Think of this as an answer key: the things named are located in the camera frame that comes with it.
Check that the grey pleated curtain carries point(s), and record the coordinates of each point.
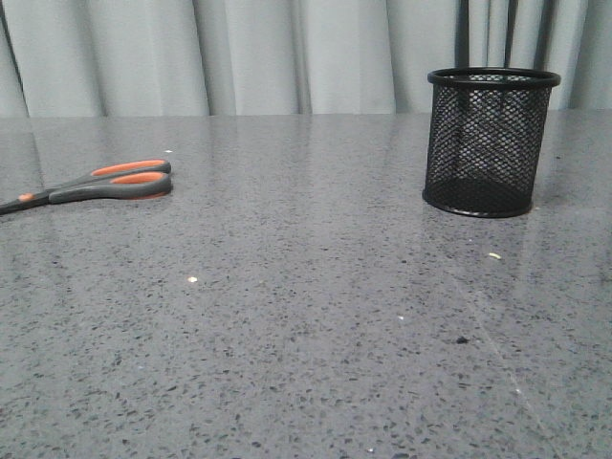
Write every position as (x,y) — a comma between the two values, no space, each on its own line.
(193,58)

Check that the grey and orange scissors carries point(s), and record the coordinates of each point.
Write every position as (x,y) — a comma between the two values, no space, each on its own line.
(135,180)

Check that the black mesh pen bucket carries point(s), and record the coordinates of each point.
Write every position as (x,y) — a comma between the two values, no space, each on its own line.
(485,135)

